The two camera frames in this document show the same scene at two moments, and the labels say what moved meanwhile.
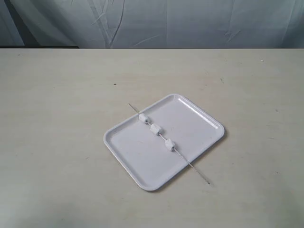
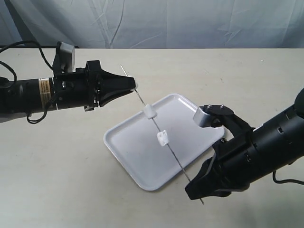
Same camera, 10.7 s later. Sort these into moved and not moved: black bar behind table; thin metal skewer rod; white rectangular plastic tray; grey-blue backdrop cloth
Moved: thin metal skewer rod
Not moved: black bar behind table; grey-blue backdrop cloth; white rectangular plastic tray
